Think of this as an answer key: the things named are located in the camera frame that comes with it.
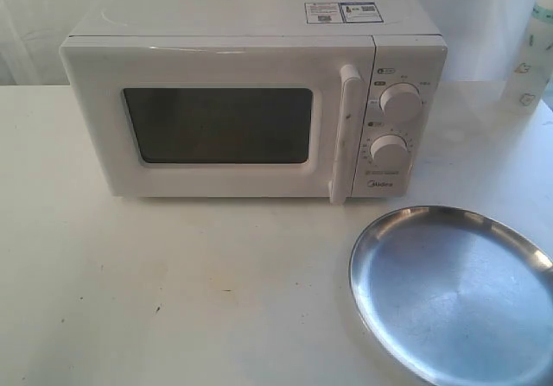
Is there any white microwave door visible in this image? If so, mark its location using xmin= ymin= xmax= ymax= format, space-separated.
xmin=60 ymin=35 xmax=377 ymax=202

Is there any white microwave oven body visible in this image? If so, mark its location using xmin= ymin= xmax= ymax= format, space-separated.
xmin=67 ymin=0 xmax=447 ymax=204

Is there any lower white control knob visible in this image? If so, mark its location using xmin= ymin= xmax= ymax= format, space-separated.
xmin=370 ymin=135 xmax=409 ymax=168

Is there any white control knob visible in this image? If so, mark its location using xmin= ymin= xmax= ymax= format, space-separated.
xmin=379 ymin=83 xmax=423 ymax=122
xmin=370 ymin=135 xmax=409 ymax=168

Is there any upper white control knob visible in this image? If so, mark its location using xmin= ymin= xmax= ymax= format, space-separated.
xmin=379 ymin=83 xmax=423 ymax=122

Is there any blue white label sticker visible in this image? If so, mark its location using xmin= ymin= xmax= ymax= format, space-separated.
xmin=304 ymin=2 xmax=384 ymax=24

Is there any round stainless steel tray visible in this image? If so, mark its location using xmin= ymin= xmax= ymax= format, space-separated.
xmin=348 ymin=206 xmax=552 ymax=385

